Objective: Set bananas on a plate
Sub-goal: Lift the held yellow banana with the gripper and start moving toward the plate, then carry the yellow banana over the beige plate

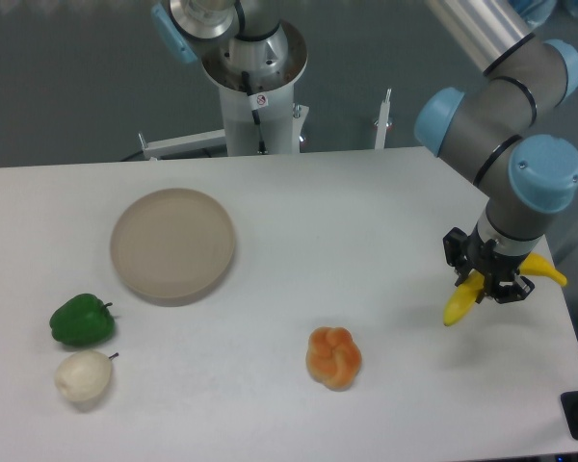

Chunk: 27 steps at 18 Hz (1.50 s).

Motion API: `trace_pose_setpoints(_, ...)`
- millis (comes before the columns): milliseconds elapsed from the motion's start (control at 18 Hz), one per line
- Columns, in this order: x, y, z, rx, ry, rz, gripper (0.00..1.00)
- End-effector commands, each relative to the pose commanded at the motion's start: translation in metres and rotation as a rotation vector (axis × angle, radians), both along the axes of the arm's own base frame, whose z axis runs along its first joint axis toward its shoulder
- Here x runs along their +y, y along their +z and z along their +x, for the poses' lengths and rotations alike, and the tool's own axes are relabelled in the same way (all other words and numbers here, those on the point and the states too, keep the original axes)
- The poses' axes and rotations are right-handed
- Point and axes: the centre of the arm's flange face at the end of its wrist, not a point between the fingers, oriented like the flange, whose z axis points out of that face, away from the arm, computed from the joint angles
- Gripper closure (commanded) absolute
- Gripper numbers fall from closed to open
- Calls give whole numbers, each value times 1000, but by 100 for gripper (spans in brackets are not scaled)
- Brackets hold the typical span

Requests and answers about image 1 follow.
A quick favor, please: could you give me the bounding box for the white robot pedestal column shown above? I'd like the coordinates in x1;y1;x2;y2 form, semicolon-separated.
202;20;308;156

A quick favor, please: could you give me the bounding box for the green bell pepper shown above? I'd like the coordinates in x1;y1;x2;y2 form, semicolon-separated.
49;294;116;347

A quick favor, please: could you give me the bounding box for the white pear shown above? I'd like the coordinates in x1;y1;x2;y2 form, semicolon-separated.
54;349;118;402

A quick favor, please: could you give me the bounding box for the white upright frame post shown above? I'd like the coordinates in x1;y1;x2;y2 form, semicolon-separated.
374;88;393;149

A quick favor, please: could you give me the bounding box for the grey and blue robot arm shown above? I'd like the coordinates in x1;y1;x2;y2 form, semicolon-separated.
151;1;578;309

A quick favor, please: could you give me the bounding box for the beige round plate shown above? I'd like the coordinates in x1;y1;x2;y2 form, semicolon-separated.
110;188;236;306

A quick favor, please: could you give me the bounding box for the black cable on pedestal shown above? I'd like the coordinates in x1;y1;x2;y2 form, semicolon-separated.
240;70;267;156

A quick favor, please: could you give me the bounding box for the yellow banana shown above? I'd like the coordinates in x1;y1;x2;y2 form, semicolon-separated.
443;252;567;326

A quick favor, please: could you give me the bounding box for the orange knotted bread roll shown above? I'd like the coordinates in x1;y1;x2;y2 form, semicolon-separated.
305;326;362;391

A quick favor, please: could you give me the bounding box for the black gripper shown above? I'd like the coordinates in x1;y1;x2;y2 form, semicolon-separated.
442;227;535;304

